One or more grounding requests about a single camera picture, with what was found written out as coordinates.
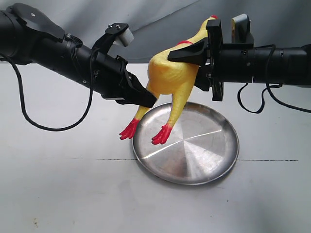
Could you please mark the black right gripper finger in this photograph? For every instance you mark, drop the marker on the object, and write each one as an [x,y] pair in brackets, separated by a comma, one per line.
[194,53]
[202,79]

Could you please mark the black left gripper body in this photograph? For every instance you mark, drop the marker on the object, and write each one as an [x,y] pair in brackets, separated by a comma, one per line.
[110,76]

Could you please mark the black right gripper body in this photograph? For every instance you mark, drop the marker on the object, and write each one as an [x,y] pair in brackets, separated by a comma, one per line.
[221,55]

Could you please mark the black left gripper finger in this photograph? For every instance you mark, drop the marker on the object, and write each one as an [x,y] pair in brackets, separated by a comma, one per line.
[132,92]

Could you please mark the yellow rubber chicken toy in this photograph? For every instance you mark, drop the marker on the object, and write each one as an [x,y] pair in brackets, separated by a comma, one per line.
[173,78]

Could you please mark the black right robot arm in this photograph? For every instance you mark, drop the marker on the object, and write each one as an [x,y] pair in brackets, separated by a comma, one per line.
[240,61]

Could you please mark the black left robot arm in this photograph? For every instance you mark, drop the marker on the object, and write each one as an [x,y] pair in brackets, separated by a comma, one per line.
[28,36]

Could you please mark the grey backdrop cloth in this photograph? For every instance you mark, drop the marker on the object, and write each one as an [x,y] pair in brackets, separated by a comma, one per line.
[160,24]

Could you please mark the round stainless steel plate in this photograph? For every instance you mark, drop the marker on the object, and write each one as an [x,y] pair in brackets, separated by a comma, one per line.
[202,147]

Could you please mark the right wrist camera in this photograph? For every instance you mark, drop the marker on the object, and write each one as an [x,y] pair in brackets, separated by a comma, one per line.
[240,30]

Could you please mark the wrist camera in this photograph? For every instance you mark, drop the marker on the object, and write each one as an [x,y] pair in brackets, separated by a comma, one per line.
[240,30]
[118,33]

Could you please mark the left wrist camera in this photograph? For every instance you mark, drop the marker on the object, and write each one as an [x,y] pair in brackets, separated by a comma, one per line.
[118,33]

